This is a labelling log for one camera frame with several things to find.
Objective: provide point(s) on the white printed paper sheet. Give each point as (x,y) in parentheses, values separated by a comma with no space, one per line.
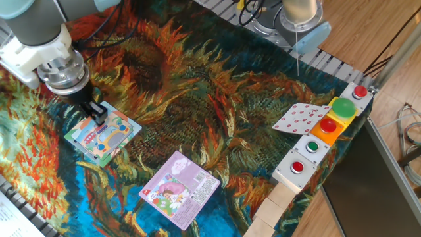
(13,220)

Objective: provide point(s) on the aluminium frame post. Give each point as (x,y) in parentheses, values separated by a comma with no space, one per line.
(394,59)

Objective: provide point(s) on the orange box red button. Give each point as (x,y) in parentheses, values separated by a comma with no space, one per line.
(328,125)

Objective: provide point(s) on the sunflower painting tapestry cloth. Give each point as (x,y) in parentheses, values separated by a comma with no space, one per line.
(213,98)

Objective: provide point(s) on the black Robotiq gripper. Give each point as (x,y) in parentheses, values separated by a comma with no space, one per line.
(84,98)

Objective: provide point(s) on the white zip tie tail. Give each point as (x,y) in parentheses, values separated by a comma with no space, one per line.
(297,49)

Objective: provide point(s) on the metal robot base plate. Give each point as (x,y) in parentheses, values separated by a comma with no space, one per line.
(273,36)

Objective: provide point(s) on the vehicle cartoon puzzle board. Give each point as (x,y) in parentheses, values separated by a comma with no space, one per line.
(108,141)

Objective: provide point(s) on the yellow plastic connector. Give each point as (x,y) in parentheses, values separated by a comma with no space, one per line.
(240,3)

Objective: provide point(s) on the white red-dotted card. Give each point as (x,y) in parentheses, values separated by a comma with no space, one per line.
(299,119)

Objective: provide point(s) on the small grey box red button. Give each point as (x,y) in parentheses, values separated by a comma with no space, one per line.
(359,92)

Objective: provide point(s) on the black flat panel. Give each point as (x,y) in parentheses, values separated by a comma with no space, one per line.
(365,191)

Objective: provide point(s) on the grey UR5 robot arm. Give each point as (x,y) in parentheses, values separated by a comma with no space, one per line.
(36,26)

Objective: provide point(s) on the yellow box green dome button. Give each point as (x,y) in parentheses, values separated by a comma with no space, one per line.
(343,108)

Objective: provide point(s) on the grey box green button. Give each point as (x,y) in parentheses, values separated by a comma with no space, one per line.
(312,147)

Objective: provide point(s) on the large grey box red button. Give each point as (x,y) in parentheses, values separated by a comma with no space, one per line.
(297,167)

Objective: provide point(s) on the light wooden block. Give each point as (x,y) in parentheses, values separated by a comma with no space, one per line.
(269,212)
(281,195)
(258,229)

